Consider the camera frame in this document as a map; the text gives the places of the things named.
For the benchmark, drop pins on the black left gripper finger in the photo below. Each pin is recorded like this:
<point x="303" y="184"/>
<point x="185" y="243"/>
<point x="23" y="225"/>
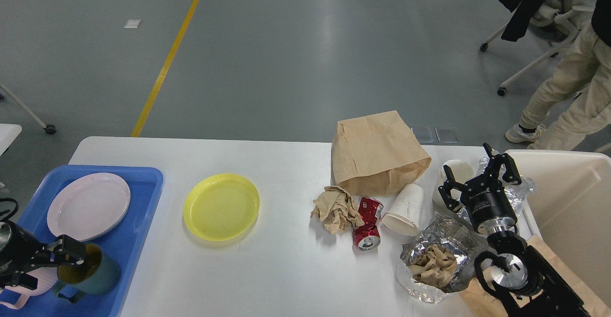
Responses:
<point x="64" y="250"/>
<point x="19" y="278"/>

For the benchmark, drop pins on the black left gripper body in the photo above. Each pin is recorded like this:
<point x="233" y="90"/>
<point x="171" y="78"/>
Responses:
<point x="18" y="250"/>

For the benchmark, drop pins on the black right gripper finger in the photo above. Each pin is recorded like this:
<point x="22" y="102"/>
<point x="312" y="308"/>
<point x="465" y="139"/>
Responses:
<point x="458" y="195"/>
<point x="501" y="169"/>

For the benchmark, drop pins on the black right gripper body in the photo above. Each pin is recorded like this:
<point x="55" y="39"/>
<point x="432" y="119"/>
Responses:
<point x="489" y="210"/>

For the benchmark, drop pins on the pink ribbed mug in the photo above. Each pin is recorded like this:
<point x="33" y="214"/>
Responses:
<point x="16" y="297"/>

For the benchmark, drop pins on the dark green mug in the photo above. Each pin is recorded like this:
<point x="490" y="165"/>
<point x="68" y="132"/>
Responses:
<point x="96" y="276"/>

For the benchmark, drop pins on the yellow plastic plate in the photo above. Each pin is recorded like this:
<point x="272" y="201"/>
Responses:
<point x="221" y="207"/>

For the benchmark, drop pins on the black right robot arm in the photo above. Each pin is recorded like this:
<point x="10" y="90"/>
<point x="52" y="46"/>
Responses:
<point x="512" y="271"/>

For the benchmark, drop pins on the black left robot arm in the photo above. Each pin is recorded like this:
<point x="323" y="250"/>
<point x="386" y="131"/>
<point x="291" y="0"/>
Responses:
<point x="5" y="212"/>

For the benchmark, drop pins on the crushed clear plastic bottle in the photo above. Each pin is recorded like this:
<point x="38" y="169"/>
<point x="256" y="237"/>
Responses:
<point x="516" y="194"/>

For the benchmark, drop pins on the white paper cup upright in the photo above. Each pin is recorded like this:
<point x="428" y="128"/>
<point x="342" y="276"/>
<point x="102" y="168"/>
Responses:
<point x="462" y="172"/>

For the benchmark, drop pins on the crumpled aluminium foil sheet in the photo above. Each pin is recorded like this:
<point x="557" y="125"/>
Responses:
<point x="448" y="232"/>

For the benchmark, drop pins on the white paper cup lying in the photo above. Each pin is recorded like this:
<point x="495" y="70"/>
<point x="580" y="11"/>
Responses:
<point x="404" y="215"/>

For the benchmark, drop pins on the pink plate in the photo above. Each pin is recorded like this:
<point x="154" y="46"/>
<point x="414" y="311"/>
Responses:
<point x="89" y="207"/>

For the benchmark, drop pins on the clear floor plate right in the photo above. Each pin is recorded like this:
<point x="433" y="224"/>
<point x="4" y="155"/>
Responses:
<point x="447" y="135"/>

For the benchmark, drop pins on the clear floor plate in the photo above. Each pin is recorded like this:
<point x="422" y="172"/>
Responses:
<point x="424" y="135"/>
<point x="447" y="135"/>

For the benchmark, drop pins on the clear floor plate left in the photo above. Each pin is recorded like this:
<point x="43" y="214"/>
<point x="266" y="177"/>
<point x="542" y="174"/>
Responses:
<point x="424" y="135"/>

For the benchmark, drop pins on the beige plastic bin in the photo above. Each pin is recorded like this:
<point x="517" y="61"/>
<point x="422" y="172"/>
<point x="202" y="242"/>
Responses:
<point x="572" y="210"/>

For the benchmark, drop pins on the crumpled brown paper on foil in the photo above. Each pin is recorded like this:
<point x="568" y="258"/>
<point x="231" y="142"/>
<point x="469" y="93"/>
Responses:
<point x="436" y="266"/>

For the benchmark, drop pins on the person in beige trousers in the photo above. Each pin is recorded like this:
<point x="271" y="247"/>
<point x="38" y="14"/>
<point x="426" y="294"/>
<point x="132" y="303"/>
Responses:
<point x="575" y="101"/>

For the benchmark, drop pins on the crushed red soda can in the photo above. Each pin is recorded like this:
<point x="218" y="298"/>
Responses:
<point x="366" y="237"/>

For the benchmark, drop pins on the flat brown paper bag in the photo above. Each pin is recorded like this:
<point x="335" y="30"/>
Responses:
<point x="482" y="304"/>

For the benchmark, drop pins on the blue plastic tray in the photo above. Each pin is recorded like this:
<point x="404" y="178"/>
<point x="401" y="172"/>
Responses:
<point x="123" y="243"/>

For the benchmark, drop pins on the crumpled brown paper ball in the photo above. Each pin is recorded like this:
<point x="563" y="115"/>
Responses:
<point x="337" y="210"/>

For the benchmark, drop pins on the small white side table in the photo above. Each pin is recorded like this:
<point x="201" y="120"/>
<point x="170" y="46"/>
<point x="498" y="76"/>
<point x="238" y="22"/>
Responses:
<point x="8" y="134"/>

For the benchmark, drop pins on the white cart leg with caster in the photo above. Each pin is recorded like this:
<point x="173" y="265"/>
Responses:
<point x="48" y="128"/>

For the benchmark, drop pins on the white wheeled chair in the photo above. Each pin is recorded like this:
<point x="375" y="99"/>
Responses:
<point x="558" y="22"/>

